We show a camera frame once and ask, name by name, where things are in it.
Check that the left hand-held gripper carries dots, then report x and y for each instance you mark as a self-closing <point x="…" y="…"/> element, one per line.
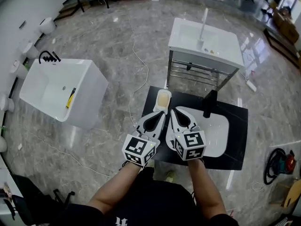
<point x="150" y="122"/>

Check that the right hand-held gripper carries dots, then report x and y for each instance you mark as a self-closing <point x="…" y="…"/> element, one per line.
<point x="192" y="140"/>

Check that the beige bar of soap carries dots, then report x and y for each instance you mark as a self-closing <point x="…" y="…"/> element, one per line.
<point x="163" y="100"/>

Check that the white soap dish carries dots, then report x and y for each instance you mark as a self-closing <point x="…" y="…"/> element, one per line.
<point x="162" y="92"/>

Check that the person's right forearm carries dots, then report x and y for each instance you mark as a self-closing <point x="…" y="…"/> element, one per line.
<point x="204" y="187"/>

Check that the person's left forearm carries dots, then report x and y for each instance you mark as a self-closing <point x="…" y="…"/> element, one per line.
<point x="113" y="192"/>

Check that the white oval sink basin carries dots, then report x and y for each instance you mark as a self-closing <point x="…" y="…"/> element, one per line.
<point x="216" y="135"/>

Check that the black basin faucet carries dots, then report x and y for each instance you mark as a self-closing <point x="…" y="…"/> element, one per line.
<point x="209" y="102"/>

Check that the person's pale green shoe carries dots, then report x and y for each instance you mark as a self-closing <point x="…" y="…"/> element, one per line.
<point x="169" y="176"/>

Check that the black vanity counter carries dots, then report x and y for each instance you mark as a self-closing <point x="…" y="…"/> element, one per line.
<point x="237" y="135"/>

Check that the white bathtub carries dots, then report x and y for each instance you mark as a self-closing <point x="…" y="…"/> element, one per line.
<point x="91" y="95"/>

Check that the metal washbasin stand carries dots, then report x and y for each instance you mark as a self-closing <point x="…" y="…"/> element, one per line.
<point x="195" y="74"/>

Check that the person's black shirt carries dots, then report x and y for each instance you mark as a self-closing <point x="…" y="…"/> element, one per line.
<point x="155" y="201"/>

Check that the white power strip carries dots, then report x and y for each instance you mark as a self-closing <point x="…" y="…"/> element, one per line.
<point x="250" y="85"/>

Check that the yellow black packet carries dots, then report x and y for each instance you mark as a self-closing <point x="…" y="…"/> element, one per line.
<point x="70" y="99"/>

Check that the small yellow item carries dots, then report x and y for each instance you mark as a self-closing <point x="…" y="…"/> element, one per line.
<point x="212" y="51"/>

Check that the white tall faucet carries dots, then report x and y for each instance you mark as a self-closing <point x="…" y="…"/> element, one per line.
<point x="202" y="32"/>

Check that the wooden chair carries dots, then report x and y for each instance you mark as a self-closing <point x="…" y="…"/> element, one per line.
<point x="294" y="194"/>

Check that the white toilet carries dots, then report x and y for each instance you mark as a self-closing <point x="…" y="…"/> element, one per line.
<point x="47" y="26"/>
<point x="20" y="69"/>
<point x="6" y="103"/>
<point x="30" y="50"/>
<point x="2" y="143"/>

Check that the black chair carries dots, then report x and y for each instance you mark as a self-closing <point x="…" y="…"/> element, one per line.
<point x="35" y="204"/>

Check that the cardboard box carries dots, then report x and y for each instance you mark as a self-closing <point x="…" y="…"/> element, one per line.
<point x="288" y="27"/>

